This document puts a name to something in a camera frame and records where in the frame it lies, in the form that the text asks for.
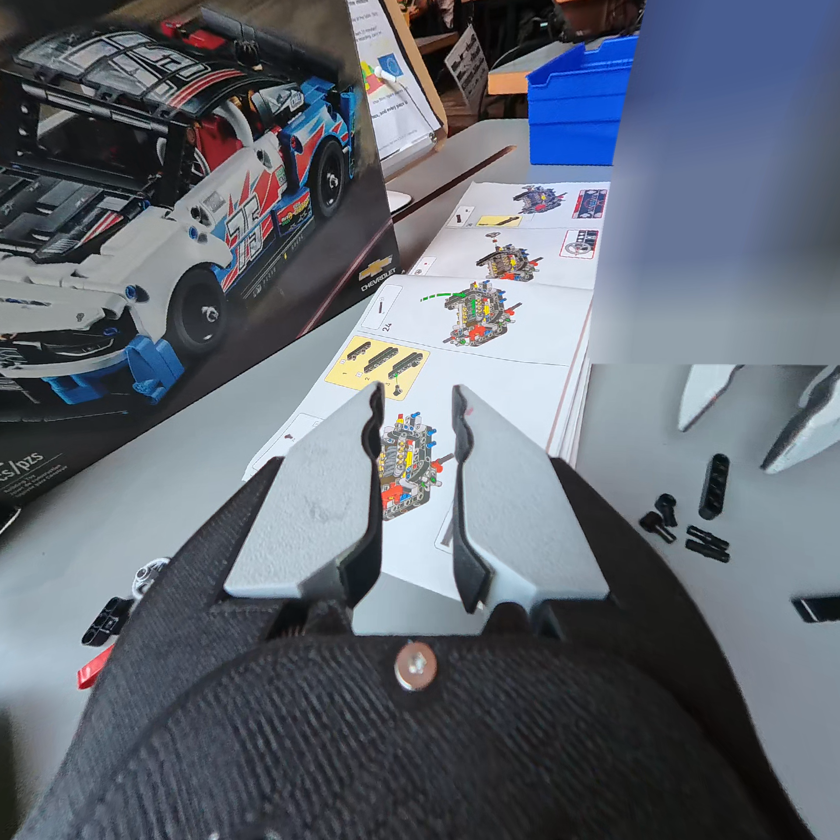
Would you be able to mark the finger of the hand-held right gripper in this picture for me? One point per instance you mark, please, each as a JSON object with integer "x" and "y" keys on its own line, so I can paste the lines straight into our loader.
{"x": 699, "y": 394}
{"x": 814, "y": 439}

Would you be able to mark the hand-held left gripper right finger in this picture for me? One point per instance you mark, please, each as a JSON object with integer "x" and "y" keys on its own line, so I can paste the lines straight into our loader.
{"x": 531, "y": 518}

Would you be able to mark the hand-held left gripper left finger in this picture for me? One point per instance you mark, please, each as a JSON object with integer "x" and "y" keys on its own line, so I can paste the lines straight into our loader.
{"x": 302, "y": 518}

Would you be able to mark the short black lego beam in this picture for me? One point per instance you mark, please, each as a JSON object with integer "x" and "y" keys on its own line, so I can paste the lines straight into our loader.
{"x": 714, "y": 485}

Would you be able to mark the black lego axle pin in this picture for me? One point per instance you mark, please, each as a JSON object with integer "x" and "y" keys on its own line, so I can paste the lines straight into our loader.
{"x": 658, "y": 528}

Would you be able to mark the white round lego piece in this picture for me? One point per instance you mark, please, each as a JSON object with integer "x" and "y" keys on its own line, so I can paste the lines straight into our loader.
{"x": 149, "y": 577}

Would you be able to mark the long black lego beam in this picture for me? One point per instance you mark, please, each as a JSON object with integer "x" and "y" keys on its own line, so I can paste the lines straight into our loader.
{"x": 817, "y": 609}

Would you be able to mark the lego instruction booklet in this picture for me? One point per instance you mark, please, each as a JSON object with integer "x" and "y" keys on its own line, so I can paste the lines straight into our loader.
{"x": 499, "y": 328}

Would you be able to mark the black lego connector with holes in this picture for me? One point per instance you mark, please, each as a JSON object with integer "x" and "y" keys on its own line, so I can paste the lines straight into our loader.
{"x": 105, "y": 620}

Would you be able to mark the red lego piece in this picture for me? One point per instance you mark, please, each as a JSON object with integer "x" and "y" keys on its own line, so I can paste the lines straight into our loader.
{"x": 95, "y": 668}

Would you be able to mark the black lego set box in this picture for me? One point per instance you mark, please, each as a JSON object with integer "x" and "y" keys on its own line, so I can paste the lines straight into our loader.
{"x": 164, "y": 197}

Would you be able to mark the blue plastic bin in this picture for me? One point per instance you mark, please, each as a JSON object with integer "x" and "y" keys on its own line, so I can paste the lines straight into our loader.
{"x": 571, "y": 98}

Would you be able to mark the white document stand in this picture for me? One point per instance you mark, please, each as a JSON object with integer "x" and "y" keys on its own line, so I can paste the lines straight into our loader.
{"x": 398, "y": 202}

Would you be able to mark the background printed sign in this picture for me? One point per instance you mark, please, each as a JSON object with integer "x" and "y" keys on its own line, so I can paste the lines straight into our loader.
{"x": 467, "y": 65}

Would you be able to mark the printed instruction sheet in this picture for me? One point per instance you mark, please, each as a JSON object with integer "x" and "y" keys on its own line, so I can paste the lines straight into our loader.
{"x": 400, "y": 111}

